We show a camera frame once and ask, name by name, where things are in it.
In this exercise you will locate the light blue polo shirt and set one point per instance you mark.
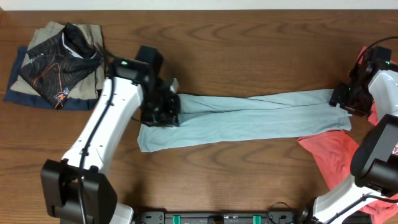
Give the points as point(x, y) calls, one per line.
point(212, 119)

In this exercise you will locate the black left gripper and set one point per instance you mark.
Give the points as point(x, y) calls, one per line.
point(165, 112)

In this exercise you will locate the red t-shirt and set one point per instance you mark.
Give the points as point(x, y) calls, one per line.
point(333, 152)

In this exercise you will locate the folded beige garment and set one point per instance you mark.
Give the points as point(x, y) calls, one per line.
point(88, 88)

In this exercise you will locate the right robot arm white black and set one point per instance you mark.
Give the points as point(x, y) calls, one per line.
point(373, 169)

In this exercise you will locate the black orange patterned shirt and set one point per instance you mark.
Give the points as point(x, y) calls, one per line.
point(56, 65)

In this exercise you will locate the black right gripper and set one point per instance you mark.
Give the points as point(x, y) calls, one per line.
point(342, 98)

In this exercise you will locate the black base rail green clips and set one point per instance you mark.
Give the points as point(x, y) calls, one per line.
point(158, 217)

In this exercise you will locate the folded navy blue garment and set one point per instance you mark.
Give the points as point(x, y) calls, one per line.
point(37, 101)

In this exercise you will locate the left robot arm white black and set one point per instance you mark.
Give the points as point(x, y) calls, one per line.
point(76, 188)

